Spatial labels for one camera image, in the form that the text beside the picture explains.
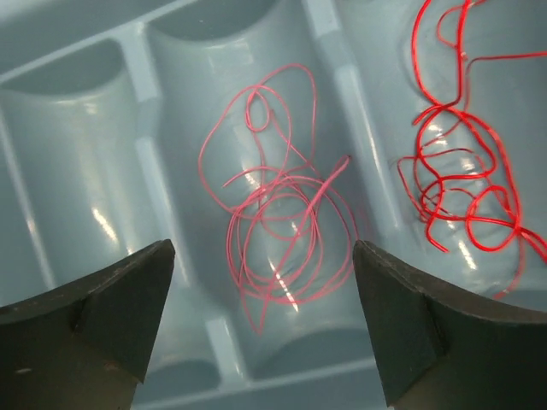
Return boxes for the bright red wire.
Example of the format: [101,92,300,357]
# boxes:
[396,0,547,300]

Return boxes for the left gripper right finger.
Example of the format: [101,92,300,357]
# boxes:
[353,241,546,409]

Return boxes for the thin pink wire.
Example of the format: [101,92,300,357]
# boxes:
[197,63,368,337]

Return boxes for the teal compartment tray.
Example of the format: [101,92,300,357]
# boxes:
[0,0,547,410]

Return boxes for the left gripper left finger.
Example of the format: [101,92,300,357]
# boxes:
[1,239,175,409]

